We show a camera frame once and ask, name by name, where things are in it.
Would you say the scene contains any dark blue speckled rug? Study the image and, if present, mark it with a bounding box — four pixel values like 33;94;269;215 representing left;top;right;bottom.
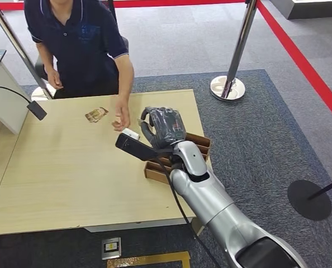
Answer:
0;69;332;268

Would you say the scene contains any brown cardboard card tray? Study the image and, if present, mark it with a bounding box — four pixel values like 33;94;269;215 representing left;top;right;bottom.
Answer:
143;132;212;185

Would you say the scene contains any red barrier belt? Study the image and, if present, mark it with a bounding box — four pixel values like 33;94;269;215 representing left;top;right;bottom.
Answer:
0;0;246;11
256;0;332;128

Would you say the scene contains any black stanchion with round base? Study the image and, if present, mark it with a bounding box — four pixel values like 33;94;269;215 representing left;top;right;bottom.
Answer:
288;175;332;222

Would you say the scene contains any thin black desk cable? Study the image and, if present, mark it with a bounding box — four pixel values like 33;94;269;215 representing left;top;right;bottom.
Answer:
0;84;32;105

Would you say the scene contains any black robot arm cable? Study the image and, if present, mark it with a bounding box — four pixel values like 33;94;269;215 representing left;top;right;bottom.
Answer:
154;157;223;268

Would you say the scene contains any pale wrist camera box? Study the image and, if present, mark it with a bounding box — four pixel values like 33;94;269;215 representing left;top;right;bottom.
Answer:
122;128;141;142

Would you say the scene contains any person's left hand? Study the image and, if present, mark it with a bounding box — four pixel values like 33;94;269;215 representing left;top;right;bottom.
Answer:
111;97;131;132

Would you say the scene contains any person's right hand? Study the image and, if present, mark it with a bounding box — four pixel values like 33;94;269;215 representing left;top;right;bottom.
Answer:
46;68;64;90

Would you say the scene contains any yellow floor tape mark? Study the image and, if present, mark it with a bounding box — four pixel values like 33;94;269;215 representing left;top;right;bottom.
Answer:
107;251;192;268

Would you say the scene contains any person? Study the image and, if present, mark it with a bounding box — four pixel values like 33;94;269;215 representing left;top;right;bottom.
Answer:
24;0;135;132

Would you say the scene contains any black power adapter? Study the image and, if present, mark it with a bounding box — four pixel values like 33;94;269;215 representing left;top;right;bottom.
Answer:
27;100;47;121

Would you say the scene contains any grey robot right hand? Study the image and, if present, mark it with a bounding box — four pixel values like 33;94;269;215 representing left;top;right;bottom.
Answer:
139;106;187;150

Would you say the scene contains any grey low display platform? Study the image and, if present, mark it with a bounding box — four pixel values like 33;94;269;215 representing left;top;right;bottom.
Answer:
269;0;332;20

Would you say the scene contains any chrome stanchion with round base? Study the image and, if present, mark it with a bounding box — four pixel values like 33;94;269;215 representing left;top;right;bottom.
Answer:
210;0;258;102
0;0;57;102

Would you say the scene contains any metal floor socket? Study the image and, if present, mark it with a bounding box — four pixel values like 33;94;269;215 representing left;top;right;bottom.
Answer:
101;237;122;261

